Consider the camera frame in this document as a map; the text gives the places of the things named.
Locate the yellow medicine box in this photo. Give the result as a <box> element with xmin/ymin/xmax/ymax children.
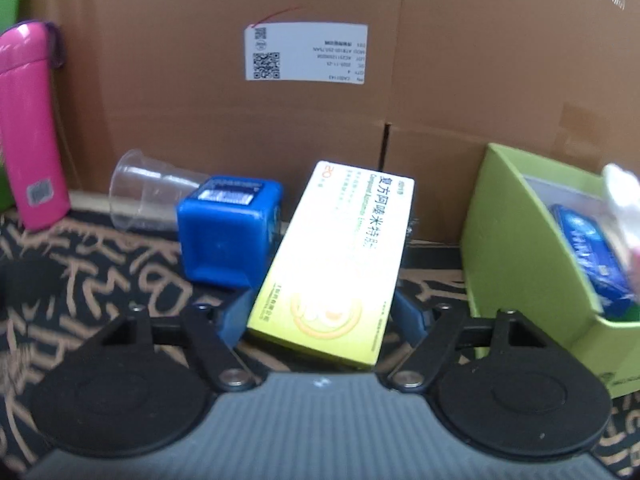
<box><xmin>247</xmin><ymin>160</ymin><xmax>414</xmax><ymax>368</ymax></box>

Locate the patterned black rug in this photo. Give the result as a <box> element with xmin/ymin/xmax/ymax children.
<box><xmin>1</xmin><ymin>211</ymin><xmax>639</xmax><ymax>479</ymax></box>

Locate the white shipping label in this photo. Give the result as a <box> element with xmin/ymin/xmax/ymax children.
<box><xmin>244</xmin><ymin>22</ymin><xmax>368</xmax><ymax>86</ymax></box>

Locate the large brown cardboard box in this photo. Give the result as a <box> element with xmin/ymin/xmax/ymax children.
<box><xmin>21</xmin><ymin>0</ymin><xmax>639</xmax><ymax>242</ymax></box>

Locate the clear plastic cup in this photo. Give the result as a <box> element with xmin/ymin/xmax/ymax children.
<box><xmin>108</xmin><ymin>150</ymin><xmax>208</xmax><ymax>232</ymax></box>

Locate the white cloth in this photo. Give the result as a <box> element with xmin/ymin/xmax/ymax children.
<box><xmin>602</xmin><ymin>164</ymin><xmax>639</xmax><ymax>273</ymax></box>

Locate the blue cube box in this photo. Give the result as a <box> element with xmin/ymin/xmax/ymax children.
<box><xmin>177</xmin><ymin>176</ymin><xmax>283</xmax><ymax>289</ymax></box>

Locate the blue flat box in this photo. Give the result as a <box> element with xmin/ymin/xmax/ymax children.
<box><xmin>550</xmin><ymin>204</ymin><xmax>636</xmax><ymax>320</ymax></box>

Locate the pink thermos bottle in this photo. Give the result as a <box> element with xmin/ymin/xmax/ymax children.
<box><xmin>1</xmin><ymin>21</ymin><xmax>70</xmax><ymax>231</ymax></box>

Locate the green shoe box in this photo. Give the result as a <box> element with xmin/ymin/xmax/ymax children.
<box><xmin>460</xmin><ymin>143</ymin><xmax>639</xmax><ymax>398</ymax></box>

